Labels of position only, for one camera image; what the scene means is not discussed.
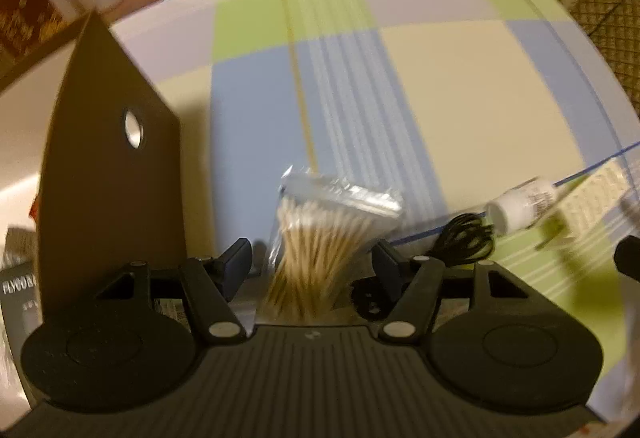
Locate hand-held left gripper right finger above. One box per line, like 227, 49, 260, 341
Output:
371, 239, 531, 341

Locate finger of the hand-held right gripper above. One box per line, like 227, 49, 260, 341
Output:
614, 235, 640, 280

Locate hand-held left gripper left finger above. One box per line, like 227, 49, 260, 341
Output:
95, 238, 253, 345

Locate bag of cotton swabs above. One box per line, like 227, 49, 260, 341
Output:
255, 164, 405, 324

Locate large white box brown rim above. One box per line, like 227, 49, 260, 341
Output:
0, 11, 188, 334

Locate printed paper leaflet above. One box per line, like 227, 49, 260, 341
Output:
537, 163, 631, 251

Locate small white bottle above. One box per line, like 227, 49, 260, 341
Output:
486, 175, 561, 235

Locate black printed box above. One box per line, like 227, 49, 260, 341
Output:
0, 263, 43, 359

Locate dark red gift box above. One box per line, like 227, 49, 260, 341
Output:
0, 0, 76, 74

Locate black coiled cable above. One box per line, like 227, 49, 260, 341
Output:
430, 213, 498, 266

